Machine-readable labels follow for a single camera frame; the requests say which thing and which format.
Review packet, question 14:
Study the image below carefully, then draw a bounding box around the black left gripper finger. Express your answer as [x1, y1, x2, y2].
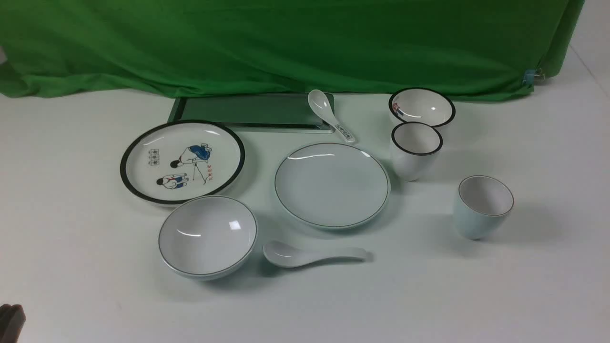
[0, 304, 26, 343]

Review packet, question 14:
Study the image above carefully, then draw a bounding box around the pale green large bowl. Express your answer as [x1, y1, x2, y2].
[158, 195, 261, 282]

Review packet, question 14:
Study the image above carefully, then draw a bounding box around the plain white ceramic spoon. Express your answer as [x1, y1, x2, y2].
[262, 241, 373, 269]

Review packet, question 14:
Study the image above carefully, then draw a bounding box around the pale green cup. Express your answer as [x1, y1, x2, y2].
[453, 174, 514, 241]

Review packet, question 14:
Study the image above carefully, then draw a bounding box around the black-rimmed illustrated plate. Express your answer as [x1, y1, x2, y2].
[120, 120, 246, 208]

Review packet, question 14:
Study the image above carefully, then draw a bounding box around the dark green rectangular tray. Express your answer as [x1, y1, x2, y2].
[167, 93, 334, 134]

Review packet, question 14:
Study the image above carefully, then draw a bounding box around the pale green plain plate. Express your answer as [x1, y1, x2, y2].
[273, 142, 391, 232]

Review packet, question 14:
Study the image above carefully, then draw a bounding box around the white spoon with lettering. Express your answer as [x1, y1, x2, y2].
[307, 89, 356, 145]

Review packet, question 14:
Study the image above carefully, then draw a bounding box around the black-rimmed white cup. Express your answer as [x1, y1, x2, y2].
[389, 122, 444, 182]

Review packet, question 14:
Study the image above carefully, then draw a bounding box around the black-rimmed small bowl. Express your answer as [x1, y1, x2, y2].
[388, 87, 456, 130]

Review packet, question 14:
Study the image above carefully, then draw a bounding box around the green backdrop cloth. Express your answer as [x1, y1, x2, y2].
[0, 0, 584, 101]

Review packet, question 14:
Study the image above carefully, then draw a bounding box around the blue binder clip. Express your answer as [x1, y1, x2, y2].
[522, 68, 547, 86]

